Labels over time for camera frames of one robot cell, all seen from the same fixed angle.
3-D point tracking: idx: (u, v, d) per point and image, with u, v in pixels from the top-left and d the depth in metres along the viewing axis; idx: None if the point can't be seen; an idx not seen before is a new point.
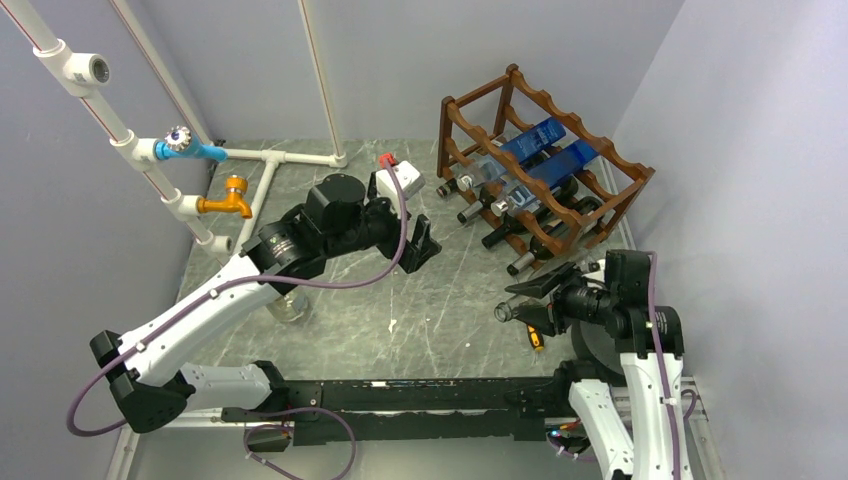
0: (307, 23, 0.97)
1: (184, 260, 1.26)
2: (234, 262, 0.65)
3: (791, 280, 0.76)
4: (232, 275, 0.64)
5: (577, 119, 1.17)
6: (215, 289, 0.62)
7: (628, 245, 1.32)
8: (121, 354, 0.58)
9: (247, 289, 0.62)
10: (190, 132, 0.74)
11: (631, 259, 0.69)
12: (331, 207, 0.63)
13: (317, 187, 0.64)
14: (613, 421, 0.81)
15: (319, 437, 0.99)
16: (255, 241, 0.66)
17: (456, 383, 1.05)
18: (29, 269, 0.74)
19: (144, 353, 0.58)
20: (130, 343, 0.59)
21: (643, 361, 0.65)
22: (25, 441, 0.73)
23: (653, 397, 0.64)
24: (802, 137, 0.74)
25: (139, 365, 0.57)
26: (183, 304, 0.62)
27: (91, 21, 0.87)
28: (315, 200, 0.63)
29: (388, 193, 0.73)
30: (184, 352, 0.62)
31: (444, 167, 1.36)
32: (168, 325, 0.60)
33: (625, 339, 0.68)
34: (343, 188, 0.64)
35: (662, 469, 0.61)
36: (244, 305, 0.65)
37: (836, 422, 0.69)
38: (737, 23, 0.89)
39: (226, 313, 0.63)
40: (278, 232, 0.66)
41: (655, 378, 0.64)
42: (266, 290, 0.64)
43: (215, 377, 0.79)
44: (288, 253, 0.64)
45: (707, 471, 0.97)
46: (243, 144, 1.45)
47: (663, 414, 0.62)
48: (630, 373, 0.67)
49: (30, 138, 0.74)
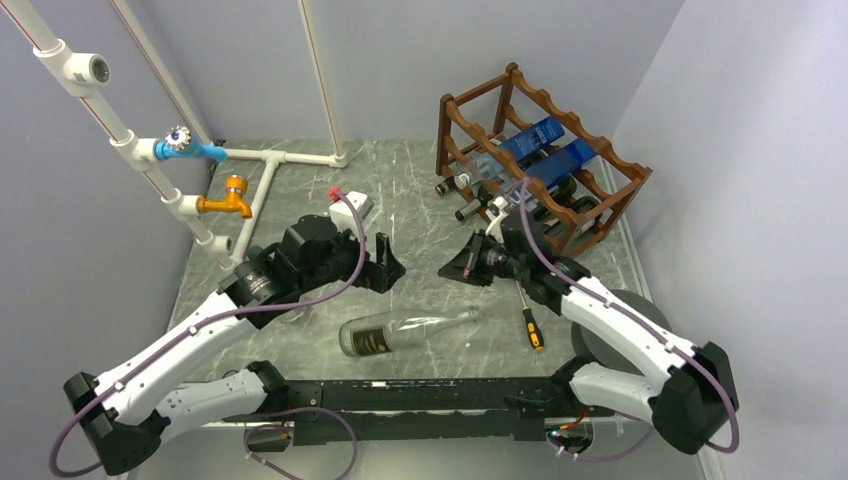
0: (307, 23, 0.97)
1: (184, 260, 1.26)
2: (214, 299, 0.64)
3: (790, 280, 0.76)
4: (210, 312, 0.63)
5: (576, 118, 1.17)
6: (195, 326, 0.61)
7: (628, 245, 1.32)
8: (99, 394, 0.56)
9: (227, 325, 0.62)
10: (190, 132, 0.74)
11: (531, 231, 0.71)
12: (307, 245, 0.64)
13: (292, 227, 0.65)
14: (618, 376, 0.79)
15: (320, 437, 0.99)
16: (233, 278, 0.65)
17: (456, 383, 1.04)
18: (29, 269, 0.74)
19: (123, 392, 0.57)
20: (108, 383, 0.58)
21: (571, 294, 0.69)
22: (24, 441, 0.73)
23: (604, 308, 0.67)
24: (799, 136, 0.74)
25: (118, 404, 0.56)
26: (161, 342, 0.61)
27: (91, 22, 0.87)
28: (292, 238, 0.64)
29: (351, 225, 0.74)
30: (163, 389, 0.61)
31: (444, 166, 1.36)
32: (147, 363, 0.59)
33: (552, 298, 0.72)
34: (319, 227, 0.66)
35: (653, 347, 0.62)
36: (220, 343, 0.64)
37: (832, 421, 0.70)
38: (737, 22, 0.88)
39: (205, 349, 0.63)
40: (254, 270, 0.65)
41: (588, 295, 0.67)
42: (244, 325, 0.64)
43: (195, 396, 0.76)
44: (266, 289, 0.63)
45: (706, 471, 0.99)
46: (243, 144, 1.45)
47: (617, 314, 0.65)
48: (574, 312, 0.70)
49: (30, 139, 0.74)
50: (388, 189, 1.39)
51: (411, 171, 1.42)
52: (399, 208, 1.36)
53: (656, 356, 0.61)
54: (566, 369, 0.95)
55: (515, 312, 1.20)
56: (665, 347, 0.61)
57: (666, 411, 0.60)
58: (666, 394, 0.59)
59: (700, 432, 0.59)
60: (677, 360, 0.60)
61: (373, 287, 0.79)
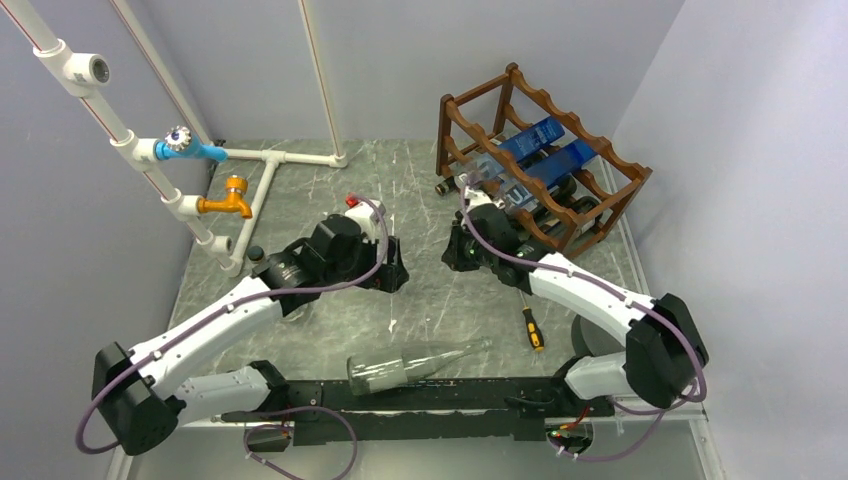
0: (307, 23, 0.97)
1: (184, 260, 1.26)
2: (247, 282, 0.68)
3: (789, 279, 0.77)
4: (243, 292, 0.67)
5: (576, 118, 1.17)
6: (233, 303, 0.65)
7: (628, 245, 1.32)
8: (136, 362, 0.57)
9: (261, 304, 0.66)
10: (190, 132, 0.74)
11: (492, 220, 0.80)
12: (336, 238, 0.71)
13: (324, 222, 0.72)
14: (602, 359, 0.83)
15: (320, 437, 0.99)
16: (266, 265, 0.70)
17: (456, 383, 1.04)
18: (29, 269, 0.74)
19: (160, 361, 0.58)
20: (144, 352, 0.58)
21: (537, 271, 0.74)
22: (24, 440, 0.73)
23: (567, 278, 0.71)
24: (799, 136, 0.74)
25: (155, 372, 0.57)
26: (197, 317, 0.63)
27: (91, 22, 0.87)
28: (323, 231, 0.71)
29: (372, 230, 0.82)
30: (191, 366, 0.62)
31: (444, 166, 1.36)
32: (186, 334, 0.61)
33: (521, 280, 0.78)
34: (344, 224, 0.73)
35: (615, 304, 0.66)
36: (249, 325, 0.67)
37: (832, 421, 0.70)
38: (737, 22, 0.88)
39: (237, 328, 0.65)
40: (284, 260, 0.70)
41: (551, 269, 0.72)
42: (274, 307, 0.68)
43: (207, 386, 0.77)
44: (295, 278, 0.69)
45: (706, 471, 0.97)
46: (243, 143, 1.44)
47: (581, 281, 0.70)
48: (541, 286, 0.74)
49: (30, 139, 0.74)
50: (388, 189, 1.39)
51: (411, 171, 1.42)
52: (399, 208, 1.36)
53: (618, 312, 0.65)
54: (566, 370, 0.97)
55: (515, 313, 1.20)
56: (625, 302, 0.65)
57: (637, 369, 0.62)
58: (630, 346, 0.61)
59: (673, 386, 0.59)
60: (637, 312, 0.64)
61: (383, 287, 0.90)
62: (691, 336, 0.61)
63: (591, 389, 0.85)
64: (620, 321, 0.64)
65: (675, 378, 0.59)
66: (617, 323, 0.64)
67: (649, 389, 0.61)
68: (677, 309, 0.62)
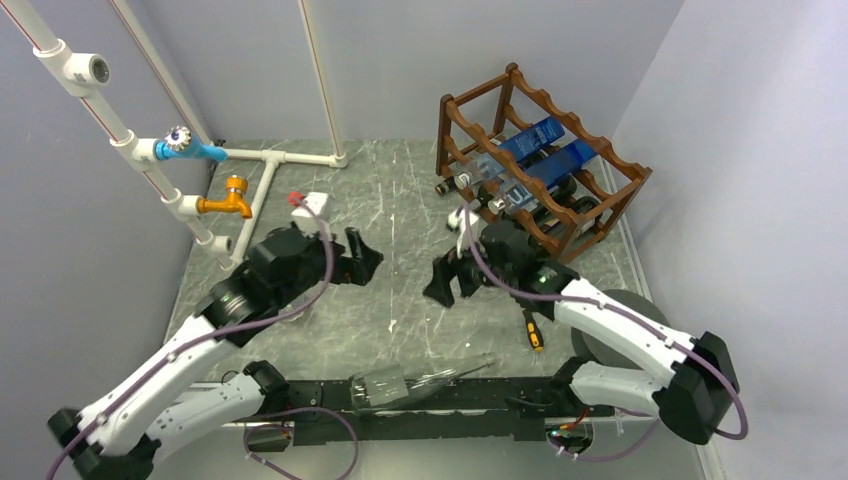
0: (307, 23, 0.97)
1: (184, 260, 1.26)
2: (190, 323, 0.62)
3: (789, 279, 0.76)
4: (186, 336, 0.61)
5: (576, 118, 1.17)
6: (172, 353, 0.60)
7: (628, 245, 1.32)
8: (83, 429, 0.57)
9: (204, 348, 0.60)
10: (190, 132, 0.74)
11: (512, 242, 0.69)
12: (278, 260, 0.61)
13: (262, 243, 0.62)
14: (618, 375, 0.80)
15: (320, 437, 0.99)
16: (208, 300, 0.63)
17: (456, 384, 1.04)
18: (29, 269, 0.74)
19: (106, 425, 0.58)
20: (92, 416, 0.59)
21: (564, 302, 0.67)
22: (24, 440, 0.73)
23: (598, 310, 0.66)
24: (799, 136, 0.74)
25: (102, 437, 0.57)
26: (141, 373, 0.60)
27: (91, 23, 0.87)
28: (259, 254, 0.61)
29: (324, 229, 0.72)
30: (148, 417, 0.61)
31: (444, 167, 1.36)
32: (128, 393, 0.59)
33: (545, 307, 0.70)
34: (287, 241, 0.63)
35: (653, 344, 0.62)
36: (202, 366, 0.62)
37: (832, 421, 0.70)
38: (737, 22, 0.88)
39: (186, 374, 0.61)
40: (229, 290, 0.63)
41: (580, 300, 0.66)
42: (223, 346, 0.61)
43: (187, 412, 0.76)
44: (241, 309, 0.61)
45: (707, 471, 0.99)
46: (243, 143, 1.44)
47: (612, 313, 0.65)
48: (566, 314, 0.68)
49: (30, 139, 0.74)
50: (388, 189, 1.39)
51: (411, 171, 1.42)
52: (399, 208, 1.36)
53: (658, 353, 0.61)
54: (566, 374, 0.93)
55: (515, 312, 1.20)
56: (667, 343, 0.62)
57: (674, 407, 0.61)
58: (672, 389, 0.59)
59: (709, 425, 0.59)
60: (678, 354, 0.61)
61: (357, 279, 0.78)
62: (727, 373, 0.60)
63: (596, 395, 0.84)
64: (661, 363, 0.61)
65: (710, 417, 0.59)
66: (656, 364, 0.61)
67: (682, 425, 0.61)
68: (719, 352, 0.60)
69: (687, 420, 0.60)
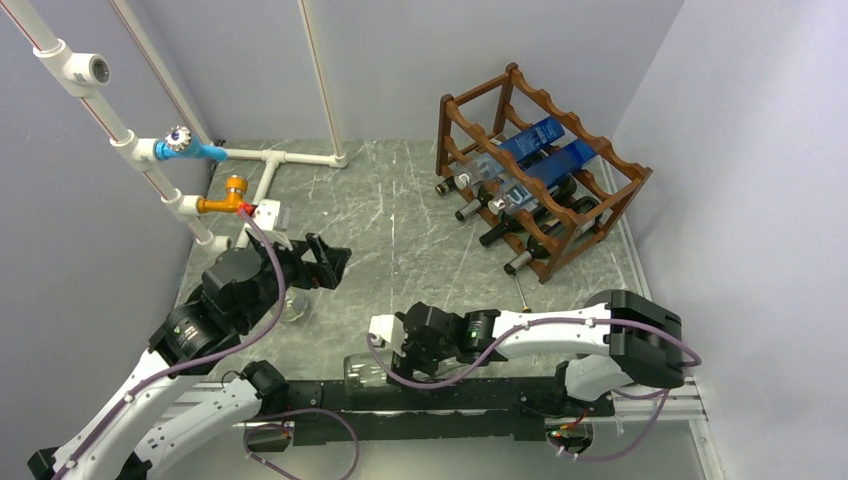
0: (307, 23, 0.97)
1: (184, 260, 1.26)
2: (146, 360, 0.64)
3: (788, 279, 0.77)
4: (144, 374, 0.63)
5: (576, 118, 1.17)
6: (130, 393, 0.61)
7: (628, 244, 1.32)
8: (54, 473, 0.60)
9: (159, 386, 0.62)
10: (190, 132, 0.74)
11: (431, 320, 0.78)
12: (228, 286, 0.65)
13: (211, 269, 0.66)
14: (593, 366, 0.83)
15: (319, 437, 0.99)
16: (161, 333, 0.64)
17: (456, 383, 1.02)
18: (29, 267, 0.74)
19: (75, 468, 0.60)
20: (63, 458, 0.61)
21: (502, 342, 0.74)
22: (24, 441, 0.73)
23: (527, 331, 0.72)
24: (798, 137, 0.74)
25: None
26: (103, 413, 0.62)
27: (92, 23, 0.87)
28: (211, 283, 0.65)
29: (282, 237, 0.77)
30: (119, 454, 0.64)
31: (444, 167, 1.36)
32: (91, 437, 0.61)
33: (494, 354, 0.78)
34: (237, 264, 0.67)
35: (582, 331, 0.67)
36: (164, 401, 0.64)
37: (831, 422, 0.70)
38: (737, 23, 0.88)
39: (149, 411, 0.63)
40: (183, 318, 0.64)
41: (509, 333, 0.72)
42: (182, 379, 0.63)
43: (180, 429, 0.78)
44: (197, 339, 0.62)
45: (706, 471, 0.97)
46: (243, 143, 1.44)
47: (541, 328, 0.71)
48: (509, 349, 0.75)
49: (30, 138, 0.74)
50: (388, 189, 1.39)
51: (411, 171, 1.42)
52: (399, 208, 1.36)
53: (588, 336, 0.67)
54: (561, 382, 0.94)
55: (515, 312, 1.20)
56: (588, 325, 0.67)
57: (635, 370, 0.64)
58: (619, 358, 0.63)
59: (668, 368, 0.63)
60: (604, 327, 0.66)
61: (327, 282, 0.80)
62: (655, 313, 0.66)
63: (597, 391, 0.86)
64: (596, 343, 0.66)
65: (668, 358, 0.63)
66: (594, 346, 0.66)
67: (657, 380, 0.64)
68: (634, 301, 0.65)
69: (655, 373, 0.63)
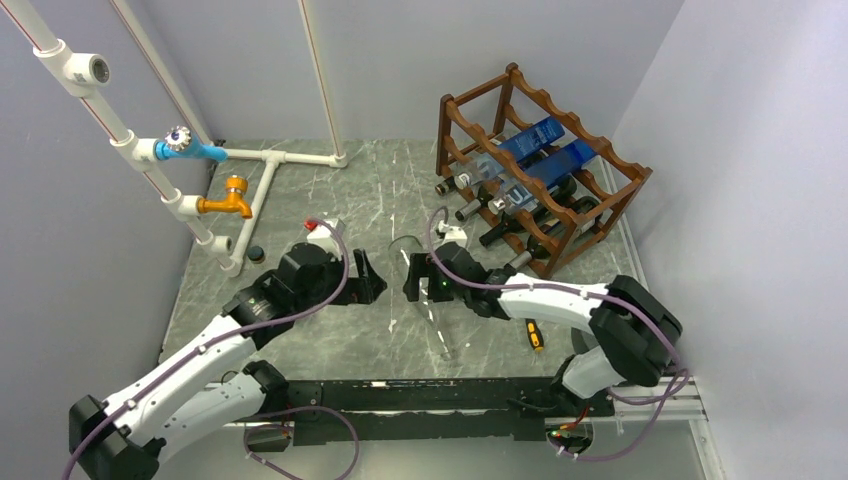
0: (307, 24, 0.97)
1: (184, 260, 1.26)
2: (218, 321, 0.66)
3: (788, 278, 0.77)
4: (216, 332, 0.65)
5: (576, 118, 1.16)
6: (204, 345, 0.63)
7: (628, 244, 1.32)
8: (110, 413, 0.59)
9: (233, 343, 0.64)
10: (190, 132, 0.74)
11: (456, 257, 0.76)
12: (304, 269, 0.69)
13: (291, 251, 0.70)
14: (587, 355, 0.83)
15: (319, 437, 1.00)
16: (234, 302, 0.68)
17: (456, 383, 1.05)
18: (28, 267, 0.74)
19: (135, 409, 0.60)
20: (119, 402, 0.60)
21: (504, 294, 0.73)
22: (23, 440, 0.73)
23: (531, 292, 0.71)
24: (798, 137, 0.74)
25: (130, 421, 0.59)
26: (171, 362, 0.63)
27: (92, 23, 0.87)
28: (288, 265, 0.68)
29: (334, 248, 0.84)
30: (171, 410, 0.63)
31: (444, 167, 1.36)
32: (158, 381, 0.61)
33: (496, 309, 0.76)
34: (311, 252, 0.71)
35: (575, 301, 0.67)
36: (227, 362, 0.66)
37: (831, 421, 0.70)
38: (736, 23, 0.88)
39: (212, 369, 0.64)
40: (254, 294, 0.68)
41: (514, 288, 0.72)
42: (249, 344, 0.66)
43: (192, 412, 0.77)
44: (267, 313, 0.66)
45: (706, 471, 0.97)
46: (243, 143, 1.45)
47: (542, 291, 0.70)
48: (508, 305, 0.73)
49: (30, 139, 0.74)
50: (388, 189, 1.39)
51: (411, 171, 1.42)
52: (399, 208, 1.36)
53: (580, 307, 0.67)
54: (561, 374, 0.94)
55: None
56: (582, 296, 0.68)
57: (616, 354, 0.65)
58: (600, 335, 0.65)
59: (648, 360, 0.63)
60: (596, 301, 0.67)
61: (363, 300, 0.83)
62: (652, 310, 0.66)
63: (589, 387, 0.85)
64: (584, 314, 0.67)
65: (649, 353, 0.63)
66: (582, 318, 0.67)
67: (633, 369, 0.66)
68: (631, 288, 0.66)
69: (633, 361, 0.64)
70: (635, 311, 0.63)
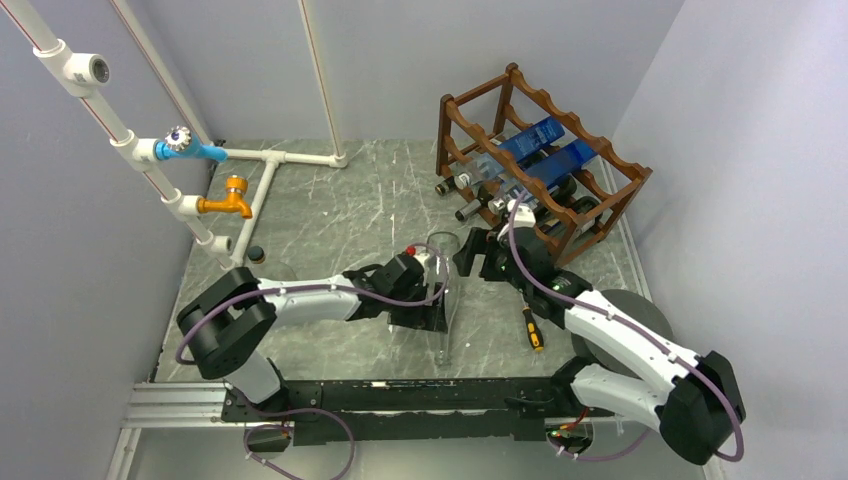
0: (307, 25, 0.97)
1: (184, 260, 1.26)
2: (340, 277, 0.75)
3: (789, 279, 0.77)
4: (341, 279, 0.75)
5: (575, 118, 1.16)
6: (337, 285, 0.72)
7: (628, 244, 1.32)
8: (264, 288, 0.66)
9: (350, 295, 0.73)
10: (190, 132, 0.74)
11: (532, 248, 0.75)
12: (407, 272, 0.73)
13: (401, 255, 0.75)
14: (623, 379, 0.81)
15: (320, 437, 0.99)
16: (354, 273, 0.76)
17: (456, 383, 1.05)
18: (27, 267, 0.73)
19: (280, 297, 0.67)
20: (269, 285, 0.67)
21: (574, 308, 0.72)
22: (22, 440, 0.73)
23: (606, 320, 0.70)
24: (799, 137, 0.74)
25: (276, 302, 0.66)
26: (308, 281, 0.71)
27: (91, 23, 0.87)
28: (396, 262, 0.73)
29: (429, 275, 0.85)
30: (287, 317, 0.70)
31: (444, 166, 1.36)
32: (303, 286, 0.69)
33: (555, 312, 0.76)
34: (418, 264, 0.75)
35: (655, 359, 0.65)
36: (331, 307, 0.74)
37: (831, 421, 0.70)
38: (737, 22, 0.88)
39: (326, 305, 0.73)
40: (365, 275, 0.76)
41: (591, 309, 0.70)
42: (353, 305, 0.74)
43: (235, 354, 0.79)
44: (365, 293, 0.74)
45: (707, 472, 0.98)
46: (242, 143, 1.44)
47: (617, 326, 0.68)
48: (572, 320, 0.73)
49: (29, 139, 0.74)
50: (388, 189, 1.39)
51: (411, 171, 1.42)
52: (399, 208, 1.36)
53: (660, 366, 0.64)
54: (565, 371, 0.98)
55: (515, 313, 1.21)
56: (667, 357, 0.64)
57: (676, 423, 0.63)
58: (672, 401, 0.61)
59: (709, 445, 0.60)
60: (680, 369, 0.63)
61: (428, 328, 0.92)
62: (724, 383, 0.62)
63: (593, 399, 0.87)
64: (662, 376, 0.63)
65: (713, 439, 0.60)
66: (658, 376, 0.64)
67: (684, 443, 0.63)
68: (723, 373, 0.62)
69: (691, 437, 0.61)
70: (723, 398, 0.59)
